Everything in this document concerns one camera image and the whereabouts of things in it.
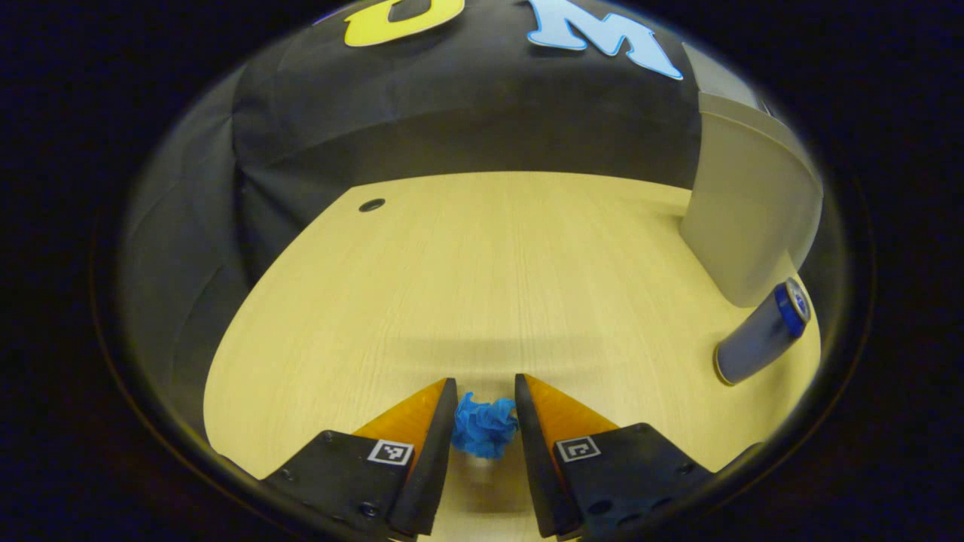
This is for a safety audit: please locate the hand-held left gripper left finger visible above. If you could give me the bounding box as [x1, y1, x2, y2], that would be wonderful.
[260, 378, 459, 539]

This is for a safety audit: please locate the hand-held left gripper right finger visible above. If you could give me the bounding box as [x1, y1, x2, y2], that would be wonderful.
[514, 373, 716, 539]

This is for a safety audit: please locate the blue paper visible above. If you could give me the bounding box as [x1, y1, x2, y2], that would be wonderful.
[452, 391, 520, 460]

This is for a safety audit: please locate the blue pop can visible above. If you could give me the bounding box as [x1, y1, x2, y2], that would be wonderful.
[714, 278, 812, 387]

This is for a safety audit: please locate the white desktop garbage bin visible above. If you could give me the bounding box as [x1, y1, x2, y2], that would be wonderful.
[680, 41, 824, 308]

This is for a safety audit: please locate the black backdrop cloth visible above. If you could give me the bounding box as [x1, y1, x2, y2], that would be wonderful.
[120, 0, 754, 430]

